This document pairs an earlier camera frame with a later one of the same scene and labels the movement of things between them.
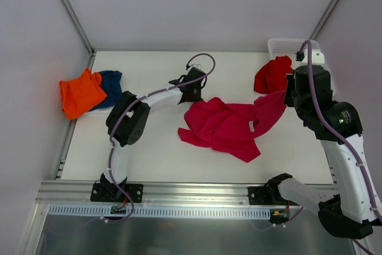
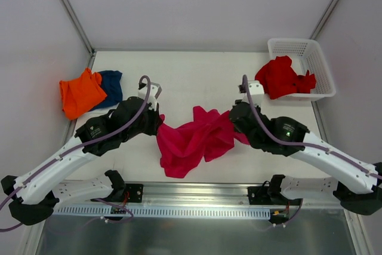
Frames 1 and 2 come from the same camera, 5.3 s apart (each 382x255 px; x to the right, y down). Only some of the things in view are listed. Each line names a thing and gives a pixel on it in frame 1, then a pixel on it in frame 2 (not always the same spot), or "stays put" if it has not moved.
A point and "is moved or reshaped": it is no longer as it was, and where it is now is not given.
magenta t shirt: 212,122 is moved or reshaped
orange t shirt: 82,94 stays put
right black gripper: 289,91 -> 237,117
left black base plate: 105,192 stays put
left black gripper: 195,75 -> 152,119
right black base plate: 267,196 stays put
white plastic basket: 290,46 stays put
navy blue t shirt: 111,84 stays put
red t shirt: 271,77 stays put
